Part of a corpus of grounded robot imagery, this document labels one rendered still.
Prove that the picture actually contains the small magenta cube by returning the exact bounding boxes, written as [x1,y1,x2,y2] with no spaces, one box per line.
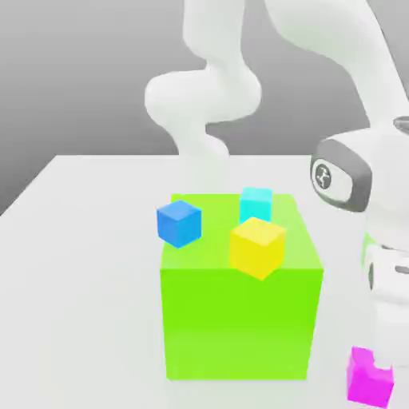
[346,345,395,409]

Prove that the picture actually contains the small yellow cube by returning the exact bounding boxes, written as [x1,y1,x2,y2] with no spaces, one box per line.
[228,216,287,281]

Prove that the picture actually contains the small blue cube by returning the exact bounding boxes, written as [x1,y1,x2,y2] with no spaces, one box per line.
[156,200,203,249]

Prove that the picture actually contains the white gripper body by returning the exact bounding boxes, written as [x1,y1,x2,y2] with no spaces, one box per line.
[372,292,409,356]

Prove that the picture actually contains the large green box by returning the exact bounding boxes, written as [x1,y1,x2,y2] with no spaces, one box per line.
[159,193,324,381]

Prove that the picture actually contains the small cyan cube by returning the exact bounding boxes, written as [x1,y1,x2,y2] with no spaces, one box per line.
[239,187,273,224]

